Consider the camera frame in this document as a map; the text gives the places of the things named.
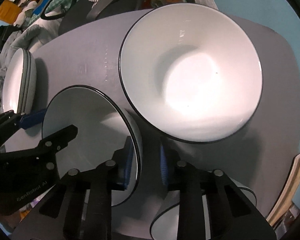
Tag white plate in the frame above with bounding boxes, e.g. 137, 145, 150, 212
2, 48, 37, 114

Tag white bowl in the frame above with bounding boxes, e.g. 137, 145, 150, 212
42, 85, 142, 206
149, 178, 257, 240
119, 3, 263, 143

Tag grey duvet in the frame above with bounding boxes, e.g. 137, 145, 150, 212
0, 23, 61, 81

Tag black clothes pile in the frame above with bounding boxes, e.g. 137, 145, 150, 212
0, 25, 20, 52

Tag blue box on table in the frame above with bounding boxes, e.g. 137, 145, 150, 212
33, 0, 49, 15

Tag black office chair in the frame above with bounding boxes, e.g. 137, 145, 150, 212
39, 0, 146, 36

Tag wooden boards by wall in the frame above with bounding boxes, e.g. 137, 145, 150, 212
266, 154, 300, 226

